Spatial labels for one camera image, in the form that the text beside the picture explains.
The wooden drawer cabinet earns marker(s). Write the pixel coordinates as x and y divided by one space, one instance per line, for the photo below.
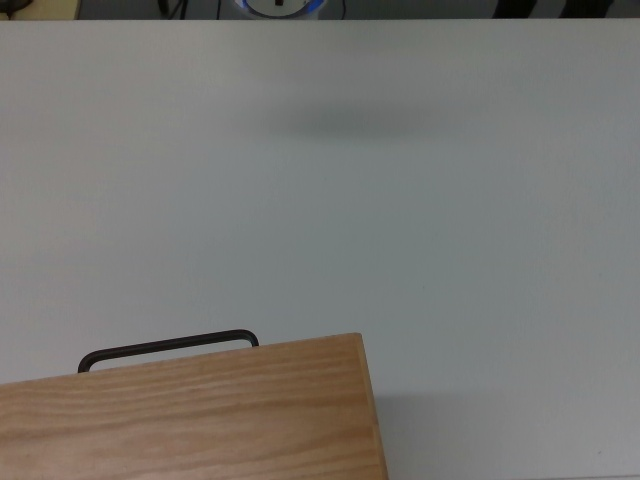
200 425

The black stand legs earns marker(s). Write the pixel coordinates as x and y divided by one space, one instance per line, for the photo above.
172 6

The wooden desk panel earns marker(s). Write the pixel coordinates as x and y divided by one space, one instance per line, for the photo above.
55 9

